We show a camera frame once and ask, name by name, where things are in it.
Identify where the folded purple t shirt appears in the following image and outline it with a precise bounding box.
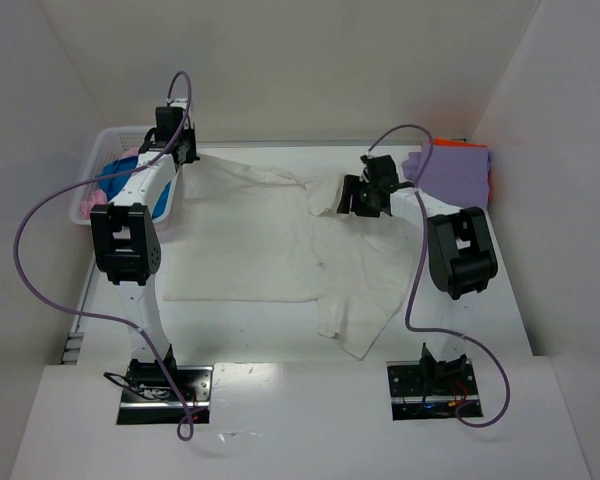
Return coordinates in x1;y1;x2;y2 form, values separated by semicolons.
401;142;491;209

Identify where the white plastic basket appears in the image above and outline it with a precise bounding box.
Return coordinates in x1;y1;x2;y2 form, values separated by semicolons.
68;126;181;232

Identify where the blue t shirt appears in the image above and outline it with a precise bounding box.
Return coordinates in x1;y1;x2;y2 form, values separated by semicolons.
98;155;172;220

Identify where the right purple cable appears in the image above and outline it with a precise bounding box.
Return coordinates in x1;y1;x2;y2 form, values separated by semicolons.
367;123;512;429

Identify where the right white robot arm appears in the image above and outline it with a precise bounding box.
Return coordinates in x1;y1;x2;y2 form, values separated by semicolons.
337;154;498;387

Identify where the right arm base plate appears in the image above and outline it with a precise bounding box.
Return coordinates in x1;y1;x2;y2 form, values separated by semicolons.
386;362;483;421

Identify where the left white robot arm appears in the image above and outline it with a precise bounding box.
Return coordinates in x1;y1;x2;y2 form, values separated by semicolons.
90;99;197;389

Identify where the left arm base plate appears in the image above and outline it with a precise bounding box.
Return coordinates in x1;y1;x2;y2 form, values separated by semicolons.
111;366;213;426

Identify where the folded orange t shirt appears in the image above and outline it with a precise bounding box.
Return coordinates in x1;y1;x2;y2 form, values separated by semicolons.
429;138;488;149

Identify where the pink t shirt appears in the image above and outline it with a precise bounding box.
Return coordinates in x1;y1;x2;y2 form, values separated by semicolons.
80;147;139;219

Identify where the white t shirt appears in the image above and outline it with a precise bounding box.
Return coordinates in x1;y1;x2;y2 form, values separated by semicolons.
164;156;414;359

